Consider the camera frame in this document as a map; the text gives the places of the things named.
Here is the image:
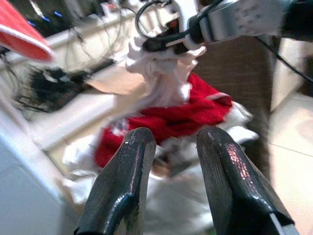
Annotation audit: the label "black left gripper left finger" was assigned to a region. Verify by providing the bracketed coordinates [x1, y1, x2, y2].
[74, 127, 157, 235]

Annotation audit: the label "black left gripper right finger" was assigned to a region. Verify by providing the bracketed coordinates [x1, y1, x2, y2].
[196, 127, 300, 235]

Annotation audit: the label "beige flat sheet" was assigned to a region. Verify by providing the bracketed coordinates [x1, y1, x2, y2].
[85, 70, 149, 95]

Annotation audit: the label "red garment with white trim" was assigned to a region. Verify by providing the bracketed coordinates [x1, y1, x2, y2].
[94, 72, 233, 168]

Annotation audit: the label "brown wooden cabinet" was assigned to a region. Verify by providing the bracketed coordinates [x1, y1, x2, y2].
[192, 36, 276, 177]

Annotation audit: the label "black electronic device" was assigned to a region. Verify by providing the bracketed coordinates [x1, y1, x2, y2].
[13, 0, 103, 37]

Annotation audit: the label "red plastic basin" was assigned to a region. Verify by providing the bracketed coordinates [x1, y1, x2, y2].
[0, 0, 55, 62]

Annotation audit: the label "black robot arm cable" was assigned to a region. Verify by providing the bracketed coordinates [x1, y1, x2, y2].
[134, 0, 173, 41]

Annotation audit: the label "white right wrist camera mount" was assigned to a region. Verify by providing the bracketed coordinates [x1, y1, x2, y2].
[165, 0, 207, 56]

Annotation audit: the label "black tangled cables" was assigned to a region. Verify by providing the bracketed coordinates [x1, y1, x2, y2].
[16, 65, 92, 112]

